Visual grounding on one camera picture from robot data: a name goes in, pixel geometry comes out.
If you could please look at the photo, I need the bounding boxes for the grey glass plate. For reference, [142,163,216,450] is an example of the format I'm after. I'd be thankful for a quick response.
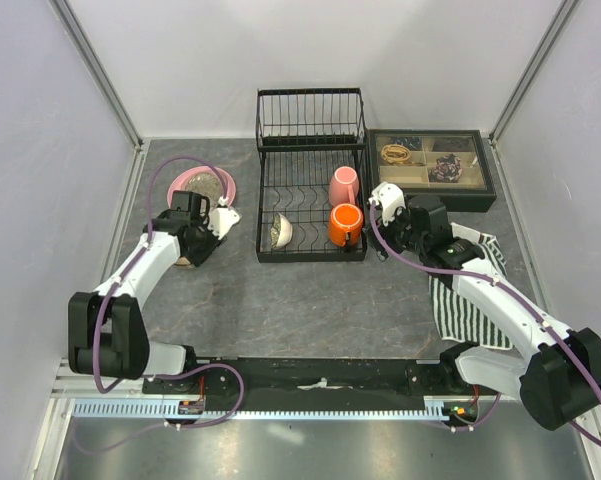
[185,172,224,201]

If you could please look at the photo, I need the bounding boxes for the small green patterned bowl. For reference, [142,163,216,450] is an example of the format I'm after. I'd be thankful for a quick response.
[270,213,293,250]

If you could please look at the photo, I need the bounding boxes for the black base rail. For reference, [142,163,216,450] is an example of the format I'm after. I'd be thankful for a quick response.
[139,355,501,413]

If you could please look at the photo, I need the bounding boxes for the pink patterned bowl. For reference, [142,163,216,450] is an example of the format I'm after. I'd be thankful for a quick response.
[175,257,192,267]

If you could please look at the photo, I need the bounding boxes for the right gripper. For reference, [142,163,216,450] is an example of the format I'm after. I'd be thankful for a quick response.
[362,200,427,262]

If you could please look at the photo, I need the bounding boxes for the black wire dish rack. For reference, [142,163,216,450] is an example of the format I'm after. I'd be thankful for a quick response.
[255,87,368,264]

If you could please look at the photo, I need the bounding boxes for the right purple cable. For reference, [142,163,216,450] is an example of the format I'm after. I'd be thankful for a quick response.
[368,199,601,451]

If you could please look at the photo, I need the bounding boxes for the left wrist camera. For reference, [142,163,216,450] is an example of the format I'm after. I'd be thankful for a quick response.
[208,206,241,240]

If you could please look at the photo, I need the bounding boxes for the pink mug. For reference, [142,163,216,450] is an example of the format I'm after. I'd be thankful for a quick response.
[329,166,360,207]

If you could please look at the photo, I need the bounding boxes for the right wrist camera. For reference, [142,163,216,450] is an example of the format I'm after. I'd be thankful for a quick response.
[369,181,406,226]

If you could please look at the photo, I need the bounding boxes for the orange mug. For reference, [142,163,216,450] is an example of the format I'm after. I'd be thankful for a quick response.
[328,203,364,248]

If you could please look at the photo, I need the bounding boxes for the striped green white towel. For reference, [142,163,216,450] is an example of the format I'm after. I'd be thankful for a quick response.
[429,222,513,351]

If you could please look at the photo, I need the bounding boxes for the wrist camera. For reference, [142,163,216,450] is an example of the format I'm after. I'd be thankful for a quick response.
[369,181,406,226]
[208,206,241,240]

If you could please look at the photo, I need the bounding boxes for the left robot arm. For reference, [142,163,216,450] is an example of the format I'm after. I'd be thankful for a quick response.
[68,190,240,393]

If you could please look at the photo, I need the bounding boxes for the black compartment display box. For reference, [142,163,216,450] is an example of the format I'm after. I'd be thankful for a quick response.
[367,129,497,213]

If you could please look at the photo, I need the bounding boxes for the beige coiled cord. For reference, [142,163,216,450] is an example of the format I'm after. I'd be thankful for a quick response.
[380,143,415,165]

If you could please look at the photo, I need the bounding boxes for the dark floral fabric piece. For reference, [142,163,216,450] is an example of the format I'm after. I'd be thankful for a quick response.
[428,153,463,183]

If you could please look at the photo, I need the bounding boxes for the pink plate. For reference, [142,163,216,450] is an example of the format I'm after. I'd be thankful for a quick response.
[167,166,237,206]

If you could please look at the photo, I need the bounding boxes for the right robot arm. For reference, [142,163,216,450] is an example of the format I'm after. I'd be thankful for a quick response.
[369,182,601,430]

